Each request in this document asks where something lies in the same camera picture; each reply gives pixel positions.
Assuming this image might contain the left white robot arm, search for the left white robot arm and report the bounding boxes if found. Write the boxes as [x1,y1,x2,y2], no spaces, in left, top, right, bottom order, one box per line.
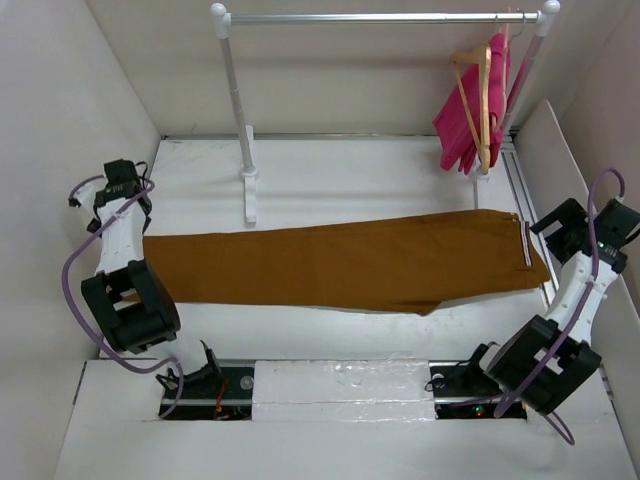
[68,159,223,397]

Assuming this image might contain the brown trousers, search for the brown trousers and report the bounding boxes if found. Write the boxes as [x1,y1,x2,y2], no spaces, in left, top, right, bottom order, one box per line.
[143,209,549,315]

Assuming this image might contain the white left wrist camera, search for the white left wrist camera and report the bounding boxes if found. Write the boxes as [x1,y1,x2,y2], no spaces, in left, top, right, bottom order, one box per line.
[67,182,98,212]

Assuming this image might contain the aluminium rail on right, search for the aluminium rail on right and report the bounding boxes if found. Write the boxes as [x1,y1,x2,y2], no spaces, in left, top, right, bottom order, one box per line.
[501,134,558,308]

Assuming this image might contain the wooden clothes hanger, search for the wooden clothes hanger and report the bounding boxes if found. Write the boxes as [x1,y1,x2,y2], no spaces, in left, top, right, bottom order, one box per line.
[451,43,492,175]

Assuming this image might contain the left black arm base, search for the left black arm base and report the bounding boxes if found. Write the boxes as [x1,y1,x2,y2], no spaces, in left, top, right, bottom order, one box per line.
[156,361,255,421]

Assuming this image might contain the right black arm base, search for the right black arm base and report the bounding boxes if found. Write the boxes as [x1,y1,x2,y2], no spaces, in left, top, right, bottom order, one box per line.
[424,342,503,420]

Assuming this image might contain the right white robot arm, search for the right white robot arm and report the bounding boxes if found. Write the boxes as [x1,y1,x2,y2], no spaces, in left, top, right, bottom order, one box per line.
[462,198,639,415]

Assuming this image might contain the pink clothes hanger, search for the pink clothes hanger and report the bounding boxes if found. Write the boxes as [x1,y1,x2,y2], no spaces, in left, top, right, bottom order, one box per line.
[493,24,522,131]

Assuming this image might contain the silver and white clothes rack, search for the silver and white clothes rack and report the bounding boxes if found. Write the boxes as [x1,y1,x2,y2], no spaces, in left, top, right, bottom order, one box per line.
[210,1,561,226]

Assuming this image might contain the pink garment on hanger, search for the pink garment on hanger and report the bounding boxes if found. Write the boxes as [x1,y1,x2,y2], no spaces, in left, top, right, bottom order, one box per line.
[432,31,504,174]

